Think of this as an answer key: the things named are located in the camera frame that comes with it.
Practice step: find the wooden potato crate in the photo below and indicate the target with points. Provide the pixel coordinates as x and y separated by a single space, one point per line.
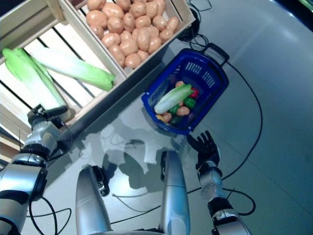
182 14

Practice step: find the blue plastic shopping basket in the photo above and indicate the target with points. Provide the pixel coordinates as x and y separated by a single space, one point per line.
220 76

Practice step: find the purple eggplant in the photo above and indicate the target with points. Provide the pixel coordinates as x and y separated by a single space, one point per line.
191 117

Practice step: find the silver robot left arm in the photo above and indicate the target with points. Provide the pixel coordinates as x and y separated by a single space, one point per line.
19 176

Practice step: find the green white napa cabbage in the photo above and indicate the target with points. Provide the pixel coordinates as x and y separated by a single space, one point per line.
31 73
171 98
80 71

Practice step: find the vegetable display shelf stand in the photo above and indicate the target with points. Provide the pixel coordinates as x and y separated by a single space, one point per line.
97 118

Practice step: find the silver robot left leg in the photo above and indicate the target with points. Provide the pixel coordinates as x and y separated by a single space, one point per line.
88 203

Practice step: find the red bell pepper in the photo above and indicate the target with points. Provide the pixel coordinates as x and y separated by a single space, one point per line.
194 93

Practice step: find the wide slatted wooden crate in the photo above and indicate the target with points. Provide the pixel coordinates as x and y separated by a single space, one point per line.
97 104

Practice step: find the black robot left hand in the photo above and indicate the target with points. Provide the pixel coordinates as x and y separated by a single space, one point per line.
41 117

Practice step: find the dark green bell pepper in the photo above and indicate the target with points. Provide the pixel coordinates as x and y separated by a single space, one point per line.
175 120

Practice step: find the yellow bell pepper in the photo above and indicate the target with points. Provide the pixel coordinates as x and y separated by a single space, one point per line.
159 117

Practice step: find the brown potato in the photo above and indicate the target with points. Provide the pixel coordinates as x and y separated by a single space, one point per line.
123 3
96 3
117 52
128 20
183 111
111 39
138 8
143 38
167 117
142 21
128 46
160 3
159 22
166 34
115 24
179 84
151 8
154 44
96 18
172 24
112 9
132 60

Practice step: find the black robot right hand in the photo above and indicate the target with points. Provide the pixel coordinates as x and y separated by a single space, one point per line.
206 149

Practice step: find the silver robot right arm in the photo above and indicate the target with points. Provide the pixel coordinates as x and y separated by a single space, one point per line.
212 178

